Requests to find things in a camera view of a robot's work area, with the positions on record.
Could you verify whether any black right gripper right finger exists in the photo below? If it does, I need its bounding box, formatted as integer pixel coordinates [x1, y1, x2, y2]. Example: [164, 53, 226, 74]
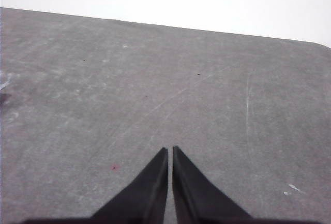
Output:
[172, 145, 253, 221]

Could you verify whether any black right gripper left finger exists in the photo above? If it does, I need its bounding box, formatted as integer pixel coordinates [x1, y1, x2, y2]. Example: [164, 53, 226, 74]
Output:
[90, 147, 169, 221]

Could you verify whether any grey table cloth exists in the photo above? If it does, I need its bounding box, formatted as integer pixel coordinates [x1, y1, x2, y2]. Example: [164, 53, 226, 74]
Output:
[0, 7, 331, 224]

